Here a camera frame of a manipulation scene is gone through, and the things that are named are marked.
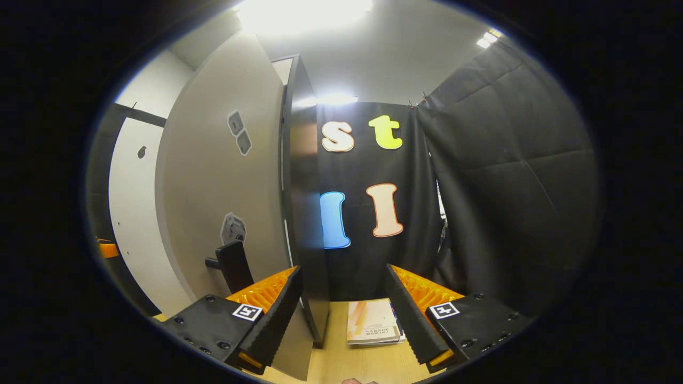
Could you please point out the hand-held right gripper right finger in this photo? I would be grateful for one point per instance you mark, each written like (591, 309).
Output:
(411, 320)

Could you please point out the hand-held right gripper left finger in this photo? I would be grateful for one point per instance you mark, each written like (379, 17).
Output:
(277, 325)

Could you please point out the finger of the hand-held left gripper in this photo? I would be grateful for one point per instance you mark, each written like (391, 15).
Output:
(108, 249)

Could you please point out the white cabinet door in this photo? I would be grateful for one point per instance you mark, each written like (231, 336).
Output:
(213, 176)
(133, 213)

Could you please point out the white and grey cabinet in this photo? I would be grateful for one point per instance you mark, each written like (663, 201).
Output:
(304, 213)

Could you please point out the white book with blue edge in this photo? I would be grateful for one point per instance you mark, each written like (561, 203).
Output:
(400, 328)

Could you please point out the white and orange book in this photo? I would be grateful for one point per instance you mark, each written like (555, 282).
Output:
(371, 322)

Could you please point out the black backdrop cloth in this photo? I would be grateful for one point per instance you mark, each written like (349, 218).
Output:
(517, 186)
(363, 266)

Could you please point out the small ceiling light panel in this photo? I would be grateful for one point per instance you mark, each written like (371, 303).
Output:
(488, 38)

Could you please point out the large ceiling light panel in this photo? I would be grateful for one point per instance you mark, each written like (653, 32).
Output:
(304, 15)

